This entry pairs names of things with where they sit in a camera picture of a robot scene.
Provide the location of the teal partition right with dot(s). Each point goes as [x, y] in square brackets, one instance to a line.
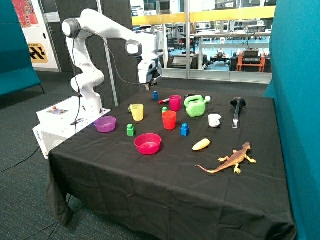
[295, 87]

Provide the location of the red wall poster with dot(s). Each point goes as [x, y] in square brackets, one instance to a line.
[26, 13]

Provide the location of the pink plastic bowl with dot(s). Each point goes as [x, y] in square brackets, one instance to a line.
[148, 143]

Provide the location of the red plastic cup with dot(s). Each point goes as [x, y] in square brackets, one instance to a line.
[169, 119]

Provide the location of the blue toy block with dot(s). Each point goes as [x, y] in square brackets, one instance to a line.
[155, 95]
[184, 130]

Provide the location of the magenta plastic cup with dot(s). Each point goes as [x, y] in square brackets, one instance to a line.
[175, 102]

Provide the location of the black yellow sign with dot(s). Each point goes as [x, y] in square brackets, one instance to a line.
[37, 53]

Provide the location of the yellow plastic cup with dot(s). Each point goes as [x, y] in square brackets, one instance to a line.
[137, 111]

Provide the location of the small green object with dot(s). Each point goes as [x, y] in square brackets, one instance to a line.
[129, 108]

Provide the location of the blue toy block front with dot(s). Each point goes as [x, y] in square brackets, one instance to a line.
[184, 130]

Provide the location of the red whiteboard marker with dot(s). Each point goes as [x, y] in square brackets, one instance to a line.
[163, 101]

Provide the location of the yellow toy corn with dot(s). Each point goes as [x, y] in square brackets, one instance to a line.
[201, 144]

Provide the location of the green toy watering can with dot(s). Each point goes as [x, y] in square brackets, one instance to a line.
[196, 105]

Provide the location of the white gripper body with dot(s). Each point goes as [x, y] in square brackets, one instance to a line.
[149, 71]

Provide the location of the white plastic mug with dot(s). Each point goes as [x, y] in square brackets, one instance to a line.
[214, 120]

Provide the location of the black marker on base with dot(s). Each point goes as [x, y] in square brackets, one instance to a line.
[77, 121]

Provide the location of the purple plastic bowl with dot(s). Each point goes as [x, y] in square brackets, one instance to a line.
[105, 124]

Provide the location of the teal sofa left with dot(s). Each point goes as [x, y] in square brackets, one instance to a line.
[16, 69]

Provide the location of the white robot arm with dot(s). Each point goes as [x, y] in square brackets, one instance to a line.
[91, 22]

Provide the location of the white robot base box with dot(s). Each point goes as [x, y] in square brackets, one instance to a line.
[55, 122]

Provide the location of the black tablecloth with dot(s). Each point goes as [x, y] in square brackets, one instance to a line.
[165, 194]

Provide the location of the green toy block front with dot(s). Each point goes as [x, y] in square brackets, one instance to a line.
[130, 130]

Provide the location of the orange toy lizard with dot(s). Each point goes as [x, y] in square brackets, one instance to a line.
[234, 160]

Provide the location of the blue toy block back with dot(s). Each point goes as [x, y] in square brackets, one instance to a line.
[155, 95]

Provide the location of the black ladle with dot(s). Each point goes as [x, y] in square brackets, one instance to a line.
[237, 102]

